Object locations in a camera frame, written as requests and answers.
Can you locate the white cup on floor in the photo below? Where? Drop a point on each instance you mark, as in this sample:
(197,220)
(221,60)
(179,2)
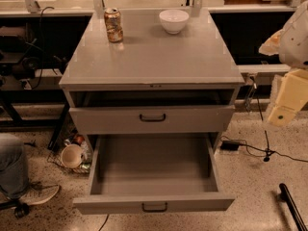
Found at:
(71,156)

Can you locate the foam gripper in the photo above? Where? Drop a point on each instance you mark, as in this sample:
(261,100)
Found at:
(295,45)

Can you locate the black power adapter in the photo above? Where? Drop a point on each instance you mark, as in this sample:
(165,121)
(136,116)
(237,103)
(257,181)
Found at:
(230,145)

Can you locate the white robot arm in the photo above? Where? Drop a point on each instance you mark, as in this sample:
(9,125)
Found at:
(290,43)

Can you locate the white ceramic bowl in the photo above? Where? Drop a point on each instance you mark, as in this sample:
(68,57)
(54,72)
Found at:
(173,21)

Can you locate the orange soda can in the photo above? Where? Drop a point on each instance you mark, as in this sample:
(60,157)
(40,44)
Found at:
(112,17)

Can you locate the grey sneaker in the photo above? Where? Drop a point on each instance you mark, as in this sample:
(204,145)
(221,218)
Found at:
(39,194)

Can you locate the grey top drawer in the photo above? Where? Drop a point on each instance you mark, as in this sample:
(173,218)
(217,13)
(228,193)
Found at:
(151,111)

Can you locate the grey drawer cabinet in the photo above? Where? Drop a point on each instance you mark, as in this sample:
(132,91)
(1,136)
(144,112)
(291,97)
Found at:
(149,58)

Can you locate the person leg in jeans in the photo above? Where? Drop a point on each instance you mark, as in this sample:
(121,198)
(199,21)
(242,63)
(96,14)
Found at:
(14,180)

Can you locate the wire basket on floor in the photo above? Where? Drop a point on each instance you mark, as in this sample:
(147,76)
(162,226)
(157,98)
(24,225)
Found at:
(84,167)

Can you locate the grey drawer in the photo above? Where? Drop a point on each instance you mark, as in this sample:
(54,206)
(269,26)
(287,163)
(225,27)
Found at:
(153,174)
(151,111)

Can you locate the black office chair base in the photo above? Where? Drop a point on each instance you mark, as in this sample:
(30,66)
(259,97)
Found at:
(20,209)

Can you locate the black equipment on left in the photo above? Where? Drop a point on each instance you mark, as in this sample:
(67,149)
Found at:
(21,57)

